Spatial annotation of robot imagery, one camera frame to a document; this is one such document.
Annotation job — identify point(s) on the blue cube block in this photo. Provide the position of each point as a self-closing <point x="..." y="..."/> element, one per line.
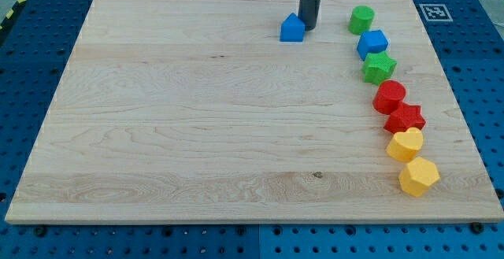
<point x="371" y="42"/>

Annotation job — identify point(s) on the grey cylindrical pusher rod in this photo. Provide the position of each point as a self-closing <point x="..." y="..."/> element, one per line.
<point x="308" y="13"/>

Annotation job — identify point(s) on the white fiducial marker tag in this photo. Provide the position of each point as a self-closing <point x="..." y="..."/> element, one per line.
<point x="435" y="12"/>

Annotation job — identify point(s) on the red cylinder block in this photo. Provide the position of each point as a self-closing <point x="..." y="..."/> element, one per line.
<point x="388" y="96"/>

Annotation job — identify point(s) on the yellow hexagon block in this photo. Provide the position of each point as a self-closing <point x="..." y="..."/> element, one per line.
<point x="418" y="176"/>

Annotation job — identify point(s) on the yellow heart block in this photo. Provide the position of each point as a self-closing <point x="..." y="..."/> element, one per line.
<point x="405" y="145"/>

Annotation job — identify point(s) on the blue triangle block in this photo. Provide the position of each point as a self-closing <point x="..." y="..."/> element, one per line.
<point x="292" y="29"/>

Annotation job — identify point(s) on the red star block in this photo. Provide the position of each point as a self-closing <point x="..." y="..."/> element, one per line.
<point x="405" y="116"/>

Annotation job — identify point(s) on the light wooden board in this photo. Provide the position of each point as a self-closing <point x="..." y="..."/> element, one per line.
<point x="194" y="112"/>

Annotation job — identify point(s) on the yellow black hazard tape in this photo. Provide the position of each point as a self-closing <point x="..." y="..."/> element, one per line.
<point x="13" y="14"/>

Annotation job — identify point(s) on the green star block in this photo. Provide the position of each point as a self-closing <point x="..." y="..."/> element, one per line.
<point x="378" y="67"/>

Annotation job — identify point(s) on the green cylinder block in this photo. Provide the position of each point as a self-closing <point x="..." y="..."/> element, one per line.
<point x="361" y="19"/>

